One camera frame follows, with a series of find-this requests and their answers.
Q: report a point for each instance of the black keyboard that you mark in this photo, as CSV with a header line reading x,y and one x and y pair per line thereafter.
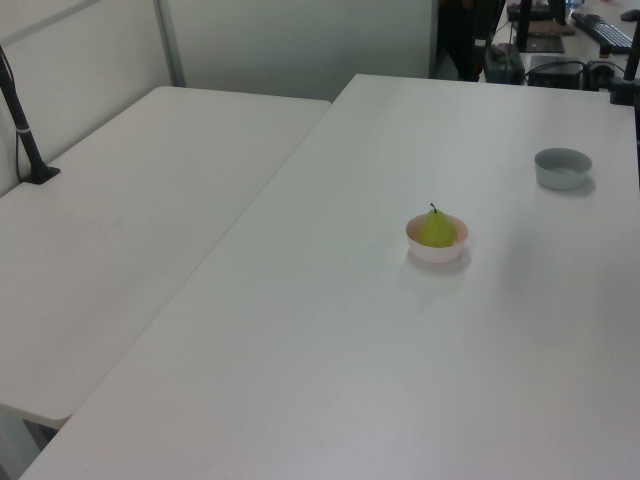
x,y
605,31

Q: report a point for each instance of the black monitor stand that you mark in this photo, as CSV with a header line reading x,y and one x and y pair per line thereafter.
x,y
542,44

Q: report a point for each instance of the dark green case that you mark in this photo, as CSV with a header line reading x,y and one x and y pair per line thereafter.
x,y
502,65

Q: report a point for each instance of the grey partition panel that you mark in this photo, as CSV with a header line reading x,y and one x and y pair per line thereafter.
x,y
300,45

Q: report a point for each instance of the black pole with clamp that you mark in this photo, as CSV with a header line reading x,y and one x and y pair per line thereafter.
x,y
622,92

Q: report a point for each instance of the green pear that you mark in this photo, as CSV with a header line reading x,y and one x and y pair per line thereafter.
x,y
437,231

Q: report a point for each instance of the pink bowl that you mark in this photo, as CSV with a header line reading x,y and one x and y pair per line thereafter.
x,y
434,255

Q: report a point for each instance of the grey bowl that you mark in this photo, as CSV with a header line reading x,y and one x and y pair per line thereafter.
x,y
560,179

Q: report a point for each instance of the black equipment box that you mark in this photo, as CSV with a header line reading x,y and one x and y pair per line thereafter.
x,y
555,72

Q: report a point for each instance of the black camera pole with base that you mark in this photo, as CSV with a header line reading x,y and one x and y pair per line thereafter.
x,y
27,145

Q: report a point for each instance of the white side table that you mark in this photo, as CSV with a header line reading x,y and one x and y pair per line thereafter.
x,y
125,200

